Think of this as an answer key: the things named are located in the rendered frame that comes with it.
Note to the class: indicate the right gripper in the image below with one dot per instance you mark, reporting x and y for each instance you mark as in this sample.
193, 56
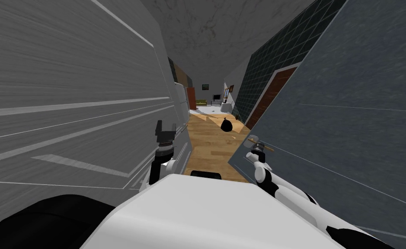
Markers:
252, 139

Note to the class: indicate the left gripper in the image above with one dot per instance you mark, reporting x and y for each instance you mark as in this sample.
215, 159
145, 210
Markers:
165, 136

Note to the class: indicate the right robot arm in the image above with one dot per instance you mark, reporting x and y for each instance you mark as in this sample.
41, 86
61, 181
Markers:
292, 197

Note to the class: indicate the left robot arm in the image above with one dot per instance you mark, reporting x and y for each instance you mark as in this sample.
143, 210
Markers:
47, 221

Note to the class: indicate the black rubbish bag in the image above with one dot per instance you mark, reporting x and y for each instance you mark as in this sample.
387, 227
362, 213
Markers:
226, 125

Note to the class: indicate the red door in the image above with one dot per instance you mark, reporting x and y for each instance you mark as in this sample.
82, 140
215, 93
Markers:
191, 98

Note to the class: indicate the white round table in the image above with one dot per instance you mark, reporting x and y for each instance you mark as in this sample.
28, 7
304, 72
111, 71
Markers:
226, 107

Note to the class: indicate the green sofa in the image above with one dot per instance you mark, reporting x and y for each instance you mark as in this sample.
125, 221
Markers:
201, 102

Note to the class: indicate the red-brown door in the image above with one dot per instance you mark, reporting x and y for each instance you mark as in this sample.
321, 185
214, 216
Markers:
270, 97

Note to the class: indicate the television on stand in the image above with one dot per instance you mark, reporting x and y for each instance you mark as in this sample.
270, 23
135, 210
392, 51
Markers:
216, 99

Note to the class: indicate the brown framed picture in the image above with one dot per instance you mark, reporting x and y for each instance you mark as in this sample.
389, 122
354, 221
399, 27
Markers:
231, 88

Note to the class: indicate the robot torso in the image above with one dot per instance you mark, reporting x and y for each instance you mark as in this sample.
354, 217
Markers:
202, 214

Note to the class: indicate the grey panelled cupboard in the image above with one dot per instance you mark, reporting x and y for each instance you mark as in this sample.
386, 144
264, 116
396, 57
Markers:
68, 103

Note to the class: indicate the blue-grey door leaf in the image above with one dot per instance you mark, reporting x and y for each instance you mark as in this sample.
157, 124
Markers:
355, 121

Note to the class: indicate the dark picture on wall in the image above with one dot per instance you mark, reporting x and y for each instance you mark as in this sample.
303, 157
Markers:
206, 86

